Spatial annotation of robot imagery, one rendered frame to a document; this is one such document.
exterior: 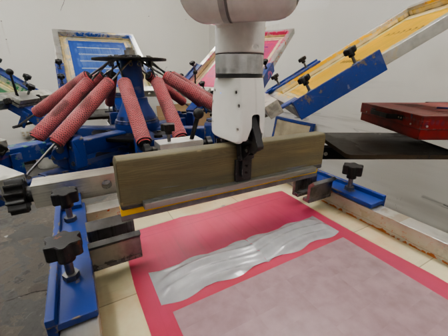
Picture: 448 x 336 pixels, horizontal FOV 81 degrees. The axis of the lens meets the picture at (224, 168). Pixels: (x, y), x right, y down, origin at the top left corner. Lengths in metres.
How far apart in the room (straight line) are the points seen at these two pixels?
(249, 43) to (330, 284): 0.37
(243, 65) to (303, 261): 0.33
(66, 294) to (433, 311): 0.47
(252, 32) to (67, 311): 0.42
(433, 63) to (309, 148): 1.96
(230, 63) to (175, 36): 4.43
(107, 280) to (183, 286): 0.12
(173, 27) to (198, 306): 4.62
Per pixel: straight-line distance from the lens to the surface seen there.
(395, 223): 0.60
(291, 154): 0.52
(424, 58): 2.48
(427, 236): 0.58
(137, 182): 0.39
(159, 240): 0.52
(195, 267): 0.45
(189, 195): 0.41
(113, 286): 0.45
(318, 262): 0.49
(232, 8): 0.34
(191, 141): 0.72
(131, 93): 1.00
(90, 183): 0.64
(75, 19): 4.56
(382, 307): 0.45
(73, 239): 0.38
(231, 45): 0.41
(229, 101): 0.41
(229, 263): 0.45
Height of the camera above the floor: 1.25
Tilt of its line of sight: 20 degrees down
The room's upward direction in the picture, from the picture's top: straight up
